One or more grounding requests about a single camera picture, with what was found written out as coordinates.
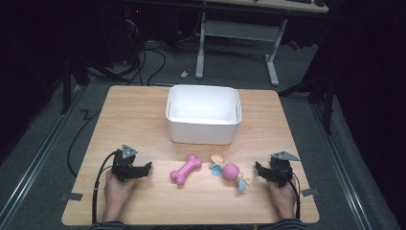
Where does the pink bone toy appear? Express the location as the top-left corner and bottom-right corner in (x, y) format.
(169, 154), (204, 187)

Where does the metal floor rail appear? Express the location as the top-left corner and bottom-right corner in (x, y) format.
(310, 102), (374, 230)
(0, 84), (84, 221)

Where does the hand-held gripper black cable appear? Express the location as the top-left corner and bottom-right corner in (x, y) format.
(281, 166), (302, 221)
(91, 150), (118, 224)

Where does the white plastic bin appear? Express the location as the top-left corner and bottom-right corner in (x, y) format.
(165, 83), (243, 146)

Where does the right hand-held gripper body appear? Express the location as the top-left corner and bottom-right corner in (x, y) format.
(269, 150), (302, 189)

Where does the person's left hand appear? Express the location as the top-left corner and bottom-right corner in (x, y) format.
(103, 170), (136, 210)

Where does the black floor cable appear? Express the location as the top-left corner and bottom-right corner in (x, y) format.
(66, 108), (102, 178)

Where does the pink ball rope toy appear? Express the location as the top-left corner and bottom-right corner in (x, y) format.
(208, 152), (250, 193)

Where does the left hand-held gripper black cable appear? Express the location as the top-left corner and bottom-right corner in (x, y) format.
(91, 150), (118, 224)

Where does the right hand-held gripper black cable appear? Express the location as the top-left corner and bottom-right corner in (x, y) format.
(281, 166), (302, 221)

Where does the person's right hand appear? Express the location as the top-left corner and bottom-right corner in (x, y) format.
(266, 178), (298, 214)

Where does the desk with grey metal legs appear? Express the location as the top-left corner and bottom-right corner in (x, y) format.
(178, 0), (330, 87)

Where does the bundle of black floor cables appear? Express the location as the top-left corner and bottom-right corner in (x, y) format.
(125, 39), (168, 87)

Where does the black computer tower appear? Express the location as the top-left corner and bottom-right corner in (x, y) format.
(97, 4), (147, 66)

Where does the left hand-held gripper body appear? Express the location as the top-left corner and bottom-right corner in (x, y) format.
(111, 144), (142, 184)

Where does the black metal stand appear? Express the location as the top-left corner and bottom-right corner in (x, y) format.
(59, 52), (130, 115)
(278, 75), (338, 136)

